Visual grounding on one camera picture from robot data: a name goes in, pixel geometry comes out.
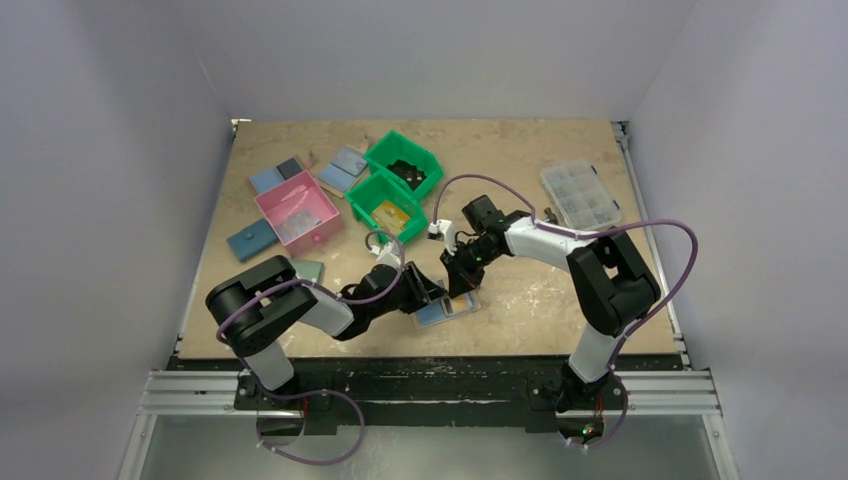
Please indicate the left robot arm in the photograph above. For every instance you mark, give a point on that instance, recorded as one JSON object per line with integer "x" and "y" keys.
{"x": 255, "y": 308}

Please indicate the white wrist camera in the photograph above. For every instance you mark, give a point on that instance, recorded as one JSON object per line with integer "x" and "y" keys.
{"x": 387, "y": 254}
{"x": 445, "y": 231}

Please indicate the green closed card holder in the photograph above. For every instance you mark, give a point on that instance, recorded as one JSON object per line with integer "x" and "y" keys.
{"x": 308, "y": 269}

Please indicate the blue grey open card holder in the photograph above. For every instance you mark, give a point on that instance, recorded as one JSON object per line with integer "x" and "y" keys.
{"x": 270, "y": 178}

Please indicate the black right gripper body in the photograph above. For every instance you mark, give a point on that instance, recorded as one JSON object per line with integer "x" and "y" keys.
{"x": 460, "y": 266}

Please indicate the dark blue closed card holder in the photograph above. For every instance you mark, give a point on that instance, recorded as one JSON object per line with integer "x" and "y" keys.
{"x": 252, "y": 240}

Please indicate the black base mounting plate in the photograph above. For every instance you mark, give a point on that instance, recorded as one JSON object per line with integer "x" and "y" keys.
{"x": 478, "y": 391}

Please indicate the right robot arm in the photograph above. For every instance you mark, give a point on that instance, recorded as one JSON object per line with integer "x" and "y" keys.
{"x": 614, "y": 286}

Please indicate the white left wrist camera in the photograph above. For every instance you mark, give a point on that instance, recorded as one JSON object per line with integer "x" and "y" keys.
{"x": 387, "y": 254}

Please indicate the black parts in bin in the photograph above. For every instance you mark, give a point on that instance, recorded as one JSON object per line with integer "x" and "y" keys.
{"x": 410, "y": 175}

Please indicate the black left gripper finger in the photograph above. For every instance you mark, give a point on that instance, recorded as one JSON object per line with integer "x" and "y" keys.
{"x": 419, "y": 283}
{"x": 431, "y": 299}

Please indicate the light blue open card holder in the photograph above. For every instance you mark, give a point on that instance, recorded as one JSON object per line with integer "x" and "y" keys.
{"x": 343, "y": 172}

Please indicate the beige leather card holder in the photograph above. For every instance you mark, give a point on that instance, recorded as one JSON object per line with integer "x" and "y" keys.
{"x": 432, "y": 318}

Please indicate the pink box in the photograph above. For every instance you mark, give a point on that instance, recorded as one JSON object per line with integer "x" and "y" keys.
{"x": 300, "y": 214}

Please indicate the green bin with yellow card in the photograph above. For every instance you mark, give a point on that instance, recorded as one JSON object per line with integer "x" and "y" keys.
{"x": 380, "y": 203}

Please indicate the yellow card in bin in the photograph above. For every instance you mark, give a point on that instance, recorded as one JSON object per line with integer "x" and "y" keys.
{"x": 389, "y": 217}

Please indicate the aluminium front frame rail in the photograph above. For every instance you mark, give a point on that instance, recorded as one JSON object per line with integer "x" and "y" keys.
{"x": 651, "y": 393}

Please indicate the yellow card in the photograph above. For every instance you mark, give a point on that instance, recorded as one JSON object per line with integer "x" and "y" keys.
{"x": 389, "y": 217}
{"x": 459, "y": 305}

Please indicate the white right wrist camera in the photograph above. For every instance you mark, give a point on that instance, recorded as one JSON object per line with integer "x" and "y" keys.
{"x": 445, "y": 231}

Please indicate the clear plastic screw organizer box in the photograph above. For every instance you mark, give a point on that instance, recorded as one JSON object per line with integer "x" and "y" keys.
{"x": 580, "y": 196}

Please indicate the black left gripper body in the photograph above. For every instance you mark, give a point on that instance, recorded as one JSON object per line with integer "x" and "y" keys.
{"x": 395, "y": 302}

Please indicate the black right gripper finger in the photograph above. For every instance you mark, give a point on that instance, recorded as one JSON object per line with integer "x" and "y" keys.
{"x": 457, "y": 284}
{"x": 474, "y": 267}

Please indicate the green bin with black parts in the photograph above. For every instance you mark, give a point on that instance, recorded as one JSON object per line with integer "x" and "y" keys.
{"x": 393, "y": 146}

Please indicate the black handled claw hammer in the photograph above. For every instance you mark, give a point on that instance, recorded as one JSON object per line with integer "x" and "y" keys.
{"x": 550, "y": 216}

